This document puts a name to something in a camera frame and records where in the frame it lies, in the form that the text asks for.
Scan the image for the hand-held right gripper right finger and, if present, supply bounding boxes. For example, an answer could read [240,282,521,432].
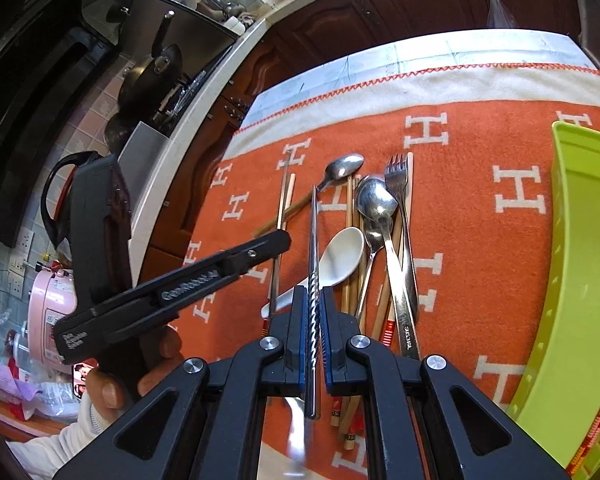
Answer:
[321,287,571,480]

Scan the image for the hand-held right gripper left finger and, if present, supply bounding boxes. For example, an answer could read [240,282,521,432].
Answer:
[52,287,311,480]

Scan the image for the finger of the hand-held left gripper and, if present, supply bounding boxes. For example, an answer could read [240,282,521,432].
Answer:
[215,229,292,282]

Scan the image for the twisted metal chopstick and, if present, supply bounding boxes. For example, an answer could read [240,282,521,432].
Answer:
[304,184,323,421]
[265,148,293,318]

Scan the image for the large metal spoon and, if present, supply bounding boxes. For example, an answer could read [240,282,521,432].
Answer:
[355,177,422,361]

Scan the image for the metal fork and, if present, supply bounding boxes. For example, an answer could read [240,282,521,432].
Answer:
[384,154,421,321]

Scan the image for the green plastic utensil tray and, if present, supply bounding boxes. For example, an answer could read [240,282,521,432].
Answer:
[505,120,600,480]

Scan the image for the person's left forearm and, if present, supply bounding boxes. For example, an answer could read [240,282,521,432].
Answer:
[7,392,113,480]

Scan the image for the person's left hand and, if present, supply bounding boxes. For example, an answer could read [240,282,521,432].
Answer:
[86,325,182,411]

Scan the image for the black kettle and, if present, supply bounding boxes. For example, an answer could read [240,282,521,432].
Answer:
[41,151,81,256]

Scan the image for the pink rice cooker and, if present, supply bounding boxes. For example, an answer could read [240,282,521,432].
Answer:
[27,260,81,367]

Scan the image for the white ceramic spoon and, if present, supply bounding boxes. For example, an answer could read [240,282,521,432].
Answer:
[260,226,367,319]

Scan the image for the stainless steel panel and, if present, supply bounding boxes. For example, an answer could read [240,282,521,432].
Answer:
[116,120,175,196]

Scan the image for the white kitchen countertop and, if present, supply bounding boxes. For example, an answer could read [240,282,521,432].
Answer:
[127,0,476,306]

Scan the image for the dark wok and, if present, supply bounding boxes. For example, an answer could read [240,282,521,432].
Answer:
[102,110,143,156]

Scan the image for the black range hood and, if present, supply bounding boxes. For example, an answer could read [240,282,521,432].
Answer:
[0,0,118,248]

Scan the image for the gas stove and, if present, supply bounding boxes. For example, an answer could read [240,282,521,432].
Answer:
[155,72,207,126]

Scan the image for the orange printed blanket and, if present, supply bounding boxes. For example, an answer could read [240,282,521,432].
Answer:
[177,67,600,480]

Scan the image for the purple cloth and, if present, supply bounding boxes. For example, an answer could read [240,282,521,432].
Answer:
[0,357,32,402]

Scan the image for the black frying pan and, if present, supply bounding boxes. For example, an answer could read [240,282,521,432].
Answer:
[116,10,185,113]

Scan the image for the stainless steel stove guard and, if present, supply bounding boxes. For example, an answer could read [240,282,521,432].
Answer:
[130,0,241,68]

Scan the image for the light patterned tablecloth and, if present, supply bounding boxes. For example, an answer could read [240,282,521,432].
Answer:
[242,27,600,126]

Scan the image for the brown wooden kitchen cabinets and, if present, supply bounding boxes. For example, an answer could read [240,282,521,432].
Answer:
[140,0,583,273]

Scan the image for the hanging clear plastic bag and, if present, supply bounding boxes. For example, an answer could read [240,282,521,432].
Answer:
[486,0,519,29]

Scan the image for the gold handled metal teaspoon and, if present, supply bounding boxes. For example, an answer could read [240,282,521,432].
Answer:
[253,153,366,239]

